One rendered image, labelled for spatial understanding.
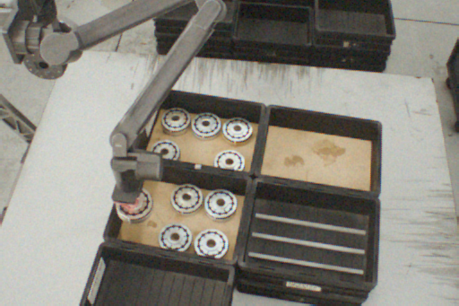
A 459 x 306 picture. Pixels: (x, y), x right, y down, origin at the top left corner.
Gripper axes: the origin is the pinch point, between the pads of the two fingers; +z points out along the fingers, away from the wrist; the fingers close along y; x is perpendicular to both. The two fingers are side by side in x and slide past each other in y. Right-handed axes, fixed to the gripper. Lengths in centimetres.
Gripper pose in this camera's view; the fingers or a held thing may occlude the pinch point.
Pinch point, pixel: (133, 200)
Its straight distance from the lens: 150.5
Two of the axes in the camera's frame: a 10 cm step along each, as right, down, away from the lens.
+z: 0.0, 6.0, 8.0
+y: 1.8, -7.9, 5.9
